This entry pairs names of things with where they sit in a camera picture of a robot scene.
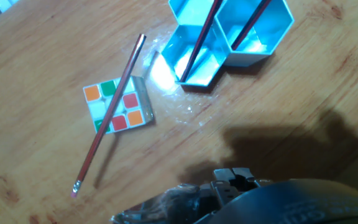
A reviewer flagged white blue hexagonal pen holder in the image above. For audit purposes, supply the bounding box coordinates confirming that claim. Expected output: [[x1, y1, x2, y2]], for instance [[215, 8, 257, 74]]
[[160, 0, 295, 87]]

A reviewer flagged red black striped pencil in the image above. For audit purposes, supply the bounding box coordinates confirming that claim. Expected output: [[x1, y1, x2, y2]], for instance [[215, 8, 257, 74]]
[[178, 0, 224, 84], [230, 0, 273, 51], [71, 33, 147, 198]]

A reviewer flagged white Rubik's cube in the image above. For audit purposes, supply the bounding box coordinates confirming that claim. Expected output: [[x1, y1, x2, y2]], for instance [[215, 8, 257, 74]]
[[82, 75, 155, 134]]

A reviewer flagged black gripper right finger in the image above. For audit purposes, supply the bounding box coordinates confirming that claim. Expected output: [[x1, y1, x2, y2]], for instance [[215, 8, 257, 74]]
[[232, 167, 262, 189]]

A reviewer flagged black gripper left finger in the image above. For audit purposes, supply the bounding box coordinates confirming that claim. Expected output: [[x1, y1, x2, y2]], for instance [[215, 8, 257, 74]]
[[211, 168, 236, 203]]

